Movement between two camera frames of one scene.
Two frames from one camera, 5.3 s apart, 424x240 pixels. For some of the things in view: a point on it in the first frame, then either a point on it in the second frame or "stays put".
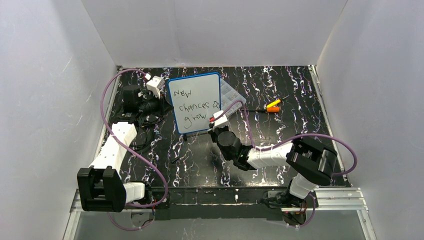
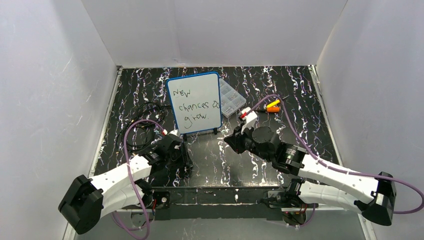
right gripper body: x=214 y=131 → x=236 y=139
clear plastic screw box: x=229 y=95 stays put
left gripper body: x=158 y=105 → x=185 y=156
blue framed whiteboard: x=195 y=98 stays put
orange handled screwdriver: x=269 y=109 stays put
